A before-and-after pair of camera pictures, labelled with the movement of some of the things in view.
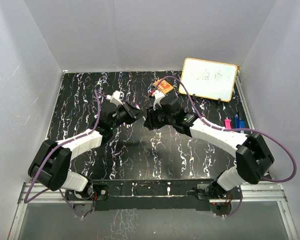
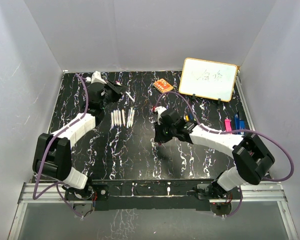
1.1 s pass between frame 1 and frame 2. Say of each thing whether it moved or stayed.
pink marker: stayed
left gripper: moved
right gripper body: moved
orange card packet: stayed
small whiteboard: stayed
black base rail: stayed
